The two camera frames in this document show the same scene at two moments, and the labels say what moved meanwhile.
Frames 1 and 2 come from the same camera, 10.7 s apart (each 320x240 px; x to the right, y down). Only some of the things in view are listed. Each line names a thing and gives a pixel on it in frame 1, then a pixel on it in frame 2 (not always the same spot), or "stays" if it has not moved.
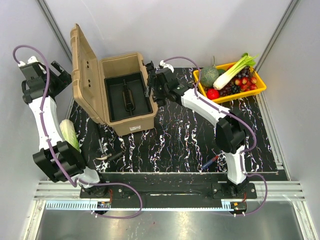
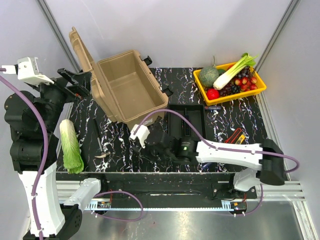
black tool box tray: [126, 97] -> [194, 114]
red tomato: [212, 94] stays
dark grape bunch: [230, 88] stays
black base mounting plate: [198, 187] stays
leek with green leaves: [247, 60] stays
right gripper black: [156, 84] -> [139, 147]
